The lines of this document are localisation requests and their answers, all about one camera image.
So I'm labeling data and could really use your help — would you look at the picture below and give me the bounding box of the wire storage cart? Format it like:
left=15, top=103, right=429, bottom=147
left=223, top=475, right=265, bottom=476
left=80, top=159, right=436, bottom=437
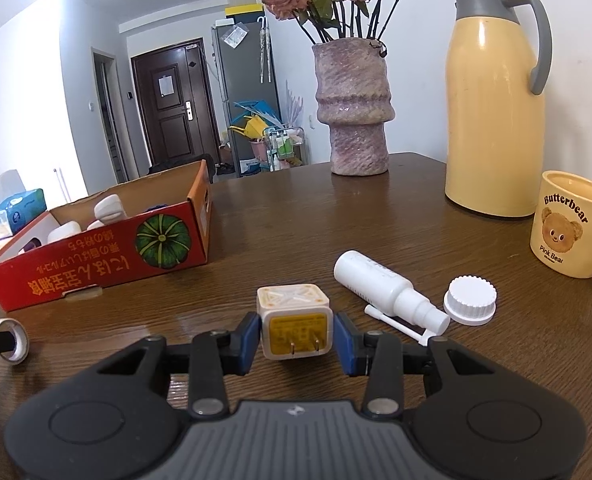
left=262, top=127, right=309, bottom=171

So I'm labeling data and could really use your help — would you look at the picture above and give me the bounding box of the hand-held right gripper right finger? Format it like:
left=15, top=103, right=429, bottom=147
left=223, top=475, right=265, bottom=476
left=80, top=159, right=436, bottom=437
left=333, top=311, right=499, bottom=421

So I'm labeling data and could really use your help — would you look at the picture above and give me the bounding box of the grey refrigerator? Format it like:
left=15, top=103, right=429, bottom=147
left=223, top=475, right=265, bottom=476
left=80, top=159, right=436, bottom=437
left=211, top=21, right=282, bottom=178

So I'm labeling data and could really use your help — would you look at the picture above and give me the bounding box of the grey door frame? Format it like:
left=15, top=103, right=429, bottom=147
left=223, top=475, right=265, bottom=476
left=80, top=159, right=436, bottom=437
left=92, top=47, right=129, bottom=186

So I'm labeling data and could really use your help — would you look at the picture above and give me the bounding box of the blue tissue pack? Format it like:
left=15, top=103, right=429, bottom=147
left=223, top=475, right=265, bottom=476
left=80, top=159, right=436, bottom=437
left=0, top=170, right=47, bottom=241

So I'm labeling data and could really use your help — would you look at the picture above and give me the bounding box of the yellow black box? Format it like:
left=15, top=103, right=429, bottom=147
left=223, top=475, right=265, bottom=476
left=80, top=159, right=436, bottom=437
left=224, top=2, right=267, bottom=23

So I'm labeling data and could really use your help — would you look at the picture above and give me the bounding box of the dark brown door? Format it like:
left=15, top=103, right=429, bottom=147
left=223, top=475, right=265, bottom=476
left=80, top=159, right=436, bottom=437
left=131, top=42, right=214, bottom=171

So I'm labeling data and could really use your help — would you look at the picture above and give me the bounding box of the white yellow plug adapter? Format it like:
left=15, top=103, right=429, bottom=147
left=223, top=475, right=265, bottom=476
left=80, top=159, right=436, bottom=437
left=256, top=284, right=333, bottom=362

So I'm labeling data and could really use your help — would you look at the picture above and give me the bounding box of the white tape roll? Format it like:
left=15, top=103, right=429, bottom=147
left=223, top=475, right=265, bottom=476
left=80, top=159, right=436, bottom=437
left=0, top=317, right=30, bottom=365

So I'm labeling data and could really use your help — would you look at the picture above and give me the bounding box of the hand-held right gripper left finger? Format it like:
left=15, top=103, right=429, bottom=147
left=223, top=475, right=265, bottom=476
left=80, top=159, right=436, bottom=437
left=96, top=311, right=263, bottom=421

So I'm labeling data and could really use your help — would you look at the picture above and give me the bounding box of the white thin nozzle tube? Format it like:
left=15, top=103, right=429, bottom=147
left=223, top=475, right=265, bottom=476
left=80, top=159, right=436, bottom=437
left=365, top=304, right=429, bottom=346

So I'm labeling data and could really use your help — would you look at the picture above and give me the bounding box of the white ribbed bottle cap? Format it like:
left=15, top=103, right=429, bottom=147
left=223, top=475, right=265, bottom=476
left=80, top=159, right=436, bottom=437
left=443, top=276, right=498, bottom=325

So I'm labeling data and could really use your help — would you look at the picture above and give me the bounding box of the yellow thermos jug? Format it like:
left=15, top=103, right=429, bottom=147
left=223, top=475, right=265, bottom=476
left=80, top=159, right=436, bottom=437
left=444, top=0, right=553, bottom=218

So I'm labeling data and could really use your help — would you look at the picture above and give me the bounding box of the red orange cardboard box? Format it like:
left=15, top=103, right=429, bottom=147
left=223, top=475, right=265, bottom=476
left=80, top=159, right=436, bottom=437
left=0, top=159, right=213, bottom=313

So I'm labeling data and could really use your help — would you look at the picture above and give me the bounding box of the clear plastic bag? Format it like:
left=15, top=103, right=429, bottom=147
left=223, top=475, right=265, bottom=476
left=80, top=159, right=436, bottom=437
left=223, top=25, right=249, bottom=50

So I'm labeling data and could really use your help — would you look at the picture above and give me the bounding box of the white small case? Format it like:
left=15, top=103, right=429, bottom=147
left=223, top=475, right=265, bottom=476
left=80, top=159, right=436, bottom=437
left=47, top=221, right=83, bottom=245

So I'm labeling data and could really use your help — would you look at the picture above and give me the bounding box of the white spray bottle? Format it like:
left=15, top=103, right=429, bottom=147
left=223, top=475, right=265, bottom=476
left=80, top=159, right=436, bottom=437
left=333, top=250, right=451, bottom=336

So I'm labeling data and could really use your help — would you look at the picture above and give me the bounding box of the white folded umbrella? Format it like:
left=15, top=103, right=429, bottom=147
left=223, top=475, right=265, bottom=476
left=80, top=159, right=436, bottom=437
left=256, top=16, right=273, bottom=83

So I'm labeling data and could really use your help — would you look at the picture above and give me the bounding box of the pink textured vase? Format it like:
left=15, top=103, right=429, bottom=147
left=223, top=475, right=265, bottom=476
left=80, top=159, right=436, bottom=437
left=312, top=37, right=394, bottom=177

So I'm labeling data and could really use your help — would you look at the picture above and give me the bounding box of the yellow bear mug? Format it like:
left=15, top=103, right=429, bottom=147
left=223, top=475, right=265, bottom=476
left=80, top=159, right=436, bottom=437
left=529, top=171, right=592, bottom=281

